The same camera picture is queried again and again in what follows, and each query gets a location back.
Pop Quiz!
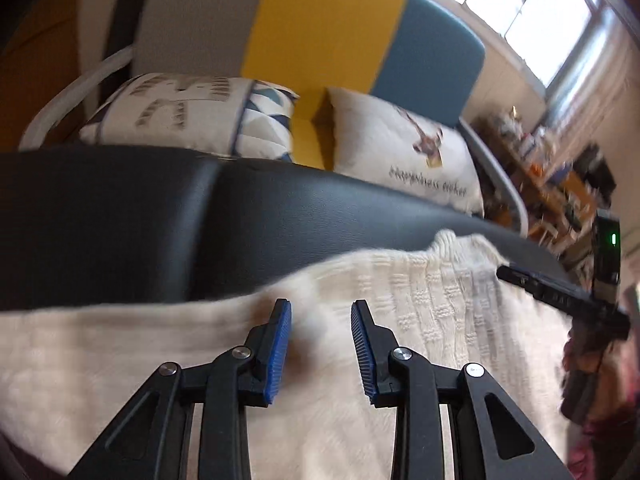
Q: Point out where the grey yellow blue sofa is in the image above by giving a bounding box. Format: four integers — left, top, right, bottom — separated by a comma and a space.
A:
20, 0, 531, 241

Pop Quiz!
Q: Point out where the deer print cushion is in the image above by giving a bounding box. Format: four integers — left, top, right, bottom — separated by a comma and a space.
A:
327, 86, 486, 218

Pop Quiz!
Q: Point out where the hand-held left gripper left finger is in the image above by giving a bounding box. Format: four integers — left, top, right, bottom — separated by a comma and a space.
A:
67, 298, 293, 480

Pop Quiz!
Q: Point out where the wooden wardrobe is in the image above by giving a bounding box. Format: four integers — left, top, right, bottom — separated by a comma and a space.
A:
0, 0, 116, 151

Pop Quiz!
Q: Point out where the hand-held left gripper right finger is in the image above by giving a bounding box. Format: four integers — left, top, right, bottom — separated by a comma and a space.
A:
350, 300, 576, 480

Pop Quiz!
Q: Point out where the large window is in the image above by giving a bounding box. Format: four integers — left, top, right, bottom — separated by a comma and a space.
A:
422, 0, 616, 91

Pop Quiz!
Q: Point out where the wooden table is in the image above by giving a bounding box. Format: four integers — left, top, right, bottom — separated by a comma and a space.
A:
500, 160, 596, 251

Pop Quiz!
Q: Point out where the cream knit sweater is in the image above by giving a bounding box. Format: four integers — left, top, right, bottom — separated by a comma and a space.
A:
0, 230, 576, 480

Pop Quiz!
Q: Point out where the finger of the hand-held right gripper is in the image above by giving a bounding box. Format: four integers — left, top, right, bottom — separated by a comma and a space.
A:
496, 264, 583, 313

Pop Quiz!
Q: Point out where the geometric print cushion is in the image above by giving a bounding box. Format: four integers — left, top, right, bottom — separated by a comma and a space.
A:
79, 72, 301, 161

